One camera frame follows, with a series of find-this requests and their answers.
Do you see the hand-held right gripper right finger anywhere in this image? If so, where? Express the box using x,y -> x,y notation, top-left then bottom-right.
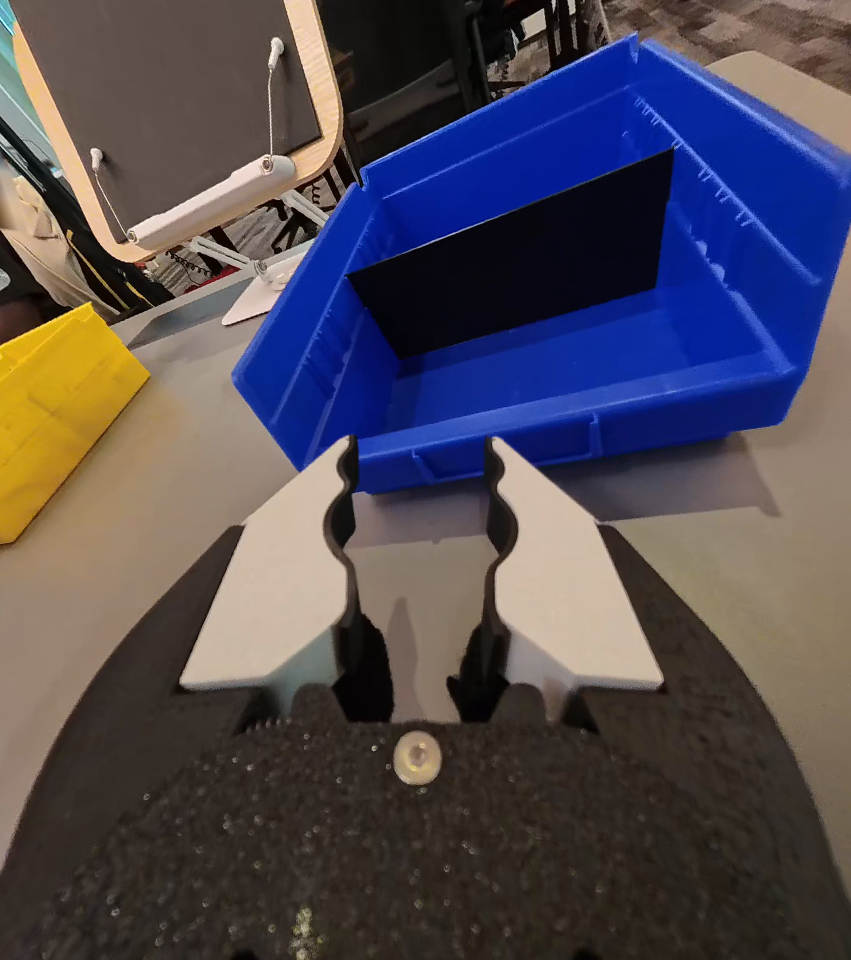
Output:
446,436 -> 665,725

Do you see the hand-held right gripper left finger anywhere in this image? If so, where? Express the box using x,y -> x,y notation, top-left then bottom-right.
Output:
179,435 -> 397,725

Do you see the large blue plastic bin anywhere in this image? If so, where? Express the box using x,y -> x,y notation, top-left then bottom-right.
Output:
230,33 -> 851,496

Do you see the yellow plastic bin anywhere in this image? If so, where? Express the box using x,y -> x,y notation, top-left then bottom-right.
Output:
0,302 -> 151,555

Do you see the grey desk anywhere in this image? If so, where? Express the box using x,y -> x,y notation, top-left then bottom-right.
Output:
0,51 -> 851,879

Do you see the black bin divider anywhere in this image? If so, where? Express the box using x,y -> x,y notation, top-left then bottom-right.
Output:
346,148 -> 676,361

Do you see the beige hoodie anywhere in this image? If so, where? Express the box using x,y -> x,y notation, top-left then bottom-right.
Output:
1,176 -> 168,316

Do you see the black office chair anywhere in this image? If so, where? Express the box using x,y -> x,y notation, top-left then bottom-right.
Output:
316,0 -> 532,189

